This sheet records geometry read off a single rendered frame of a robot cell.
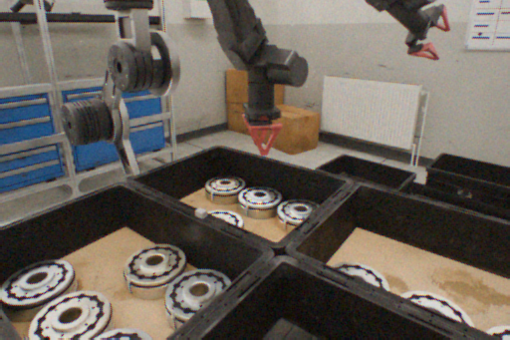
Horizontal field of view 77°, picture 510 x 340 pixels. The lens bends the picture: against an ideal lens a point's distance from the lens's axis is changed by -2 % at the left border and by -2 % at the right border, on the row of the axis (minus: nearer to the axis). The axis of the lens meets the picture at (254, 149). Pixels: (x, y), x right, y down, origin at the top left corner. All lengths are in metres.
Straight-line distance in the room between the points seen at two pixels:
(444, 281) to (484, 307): 0.07
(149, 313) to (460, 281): 0.51
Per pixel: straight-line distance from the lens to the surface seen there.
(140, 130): 2.70
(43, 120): 2.43
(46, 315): 0.58
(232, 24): 0.58
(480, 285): 0.70
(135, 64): 0.99
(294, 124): 3.40
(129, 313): 0.58
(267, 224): 0.74
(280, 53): 0.63
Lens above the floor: 1.23
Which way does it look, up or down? 20 degrees down
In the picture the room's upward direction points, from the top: straight up
